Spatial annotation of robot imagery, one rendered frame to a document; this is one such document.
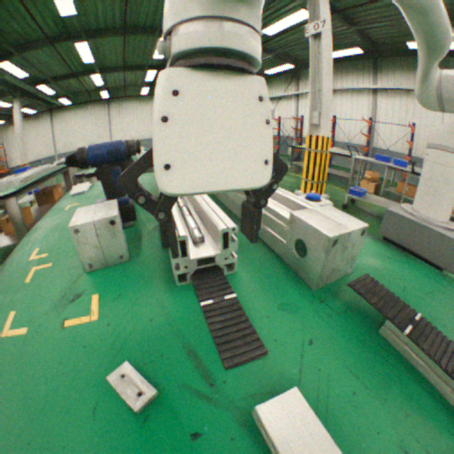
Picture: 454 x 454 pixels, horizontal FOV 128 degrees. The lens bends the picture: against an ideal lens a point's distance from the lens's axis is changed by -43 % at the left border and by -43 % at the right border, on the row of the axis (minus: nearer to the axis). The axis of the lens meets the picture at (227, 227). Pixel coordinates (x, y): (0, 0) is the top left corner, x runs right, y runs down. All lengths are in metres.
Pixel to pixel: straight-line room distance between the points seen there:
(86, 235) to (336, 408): 0.41
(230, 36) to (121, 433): 0.33
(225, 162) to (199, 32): 0.10
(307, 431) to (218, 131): 0.24
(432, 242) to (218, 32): 0.55
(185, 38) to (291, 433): 0.29
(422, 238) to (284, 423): 0.49
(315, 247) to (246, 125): 0.19
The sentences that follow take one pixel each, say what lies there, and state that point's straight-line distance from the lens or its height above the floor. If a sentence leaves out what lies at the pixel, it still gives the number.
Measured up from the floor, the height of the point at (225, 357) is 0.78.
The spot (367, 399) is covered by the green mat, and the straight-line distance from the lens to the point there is 0.25.
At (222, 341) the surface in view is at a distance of 0.23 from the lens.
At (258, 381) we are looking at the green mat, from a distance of 0.22.
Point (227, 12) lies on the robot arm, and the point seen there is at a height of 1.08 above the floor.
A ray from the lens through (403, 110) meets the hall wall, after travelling 8.15.
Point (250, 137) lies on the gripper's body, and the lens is 0.16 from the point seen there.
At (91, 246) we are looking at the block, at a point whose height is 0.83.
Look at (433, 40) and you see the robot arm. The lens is 0.61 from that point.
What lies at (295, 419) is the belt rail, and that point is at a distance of 0.19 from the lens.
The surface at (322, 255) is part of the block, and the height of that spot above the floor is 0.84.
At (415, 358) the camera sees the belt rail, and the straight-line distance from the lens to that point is 0.30.
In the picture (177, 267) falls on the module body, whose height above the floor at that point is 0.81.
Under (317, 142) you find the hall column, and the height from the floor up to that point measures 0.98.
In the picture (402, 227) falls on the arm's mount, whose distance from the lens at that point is 0.57.
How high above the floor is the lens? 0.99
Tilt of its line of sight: 27 degrees down
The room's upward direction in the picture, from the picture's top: straight up
